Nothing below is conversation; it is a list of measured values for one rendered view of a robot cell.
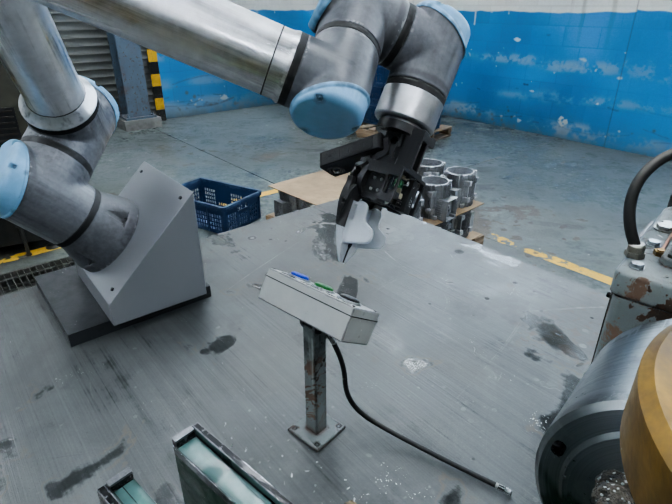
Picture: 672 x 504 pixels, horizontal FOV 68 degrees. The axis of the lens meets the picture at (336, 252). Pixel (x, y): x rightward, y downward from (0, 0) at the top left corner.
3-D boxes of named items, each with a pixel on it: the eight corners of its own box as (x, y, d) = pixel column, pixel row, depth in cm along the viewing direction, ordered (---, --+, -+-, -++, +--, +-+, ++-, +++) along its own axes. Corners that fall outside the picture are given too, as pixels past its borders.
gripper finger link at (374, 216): (366, 272, 71) (390, 211, 71) (334, 259, 74) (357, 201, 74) (377, 276, 73) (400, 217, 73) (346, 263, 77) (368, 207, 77)
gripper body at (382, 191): (387, 206, 67) (420, 121, 66) (338, 192, 72) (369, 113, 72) (412, 221, 73) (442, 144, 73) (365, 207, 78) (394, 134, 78)
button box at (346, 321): (368, 346, 72) (381, 311, 72) (341, 342, 66) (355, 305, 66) (285, 303, 82) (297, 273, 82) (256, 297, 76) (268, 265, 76)
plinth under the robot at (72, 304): (211, 296, 123) (210, 285, 122) (71, 347, 105) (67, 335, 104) (160, 251, 145) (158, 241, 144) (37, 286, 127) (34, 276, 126)
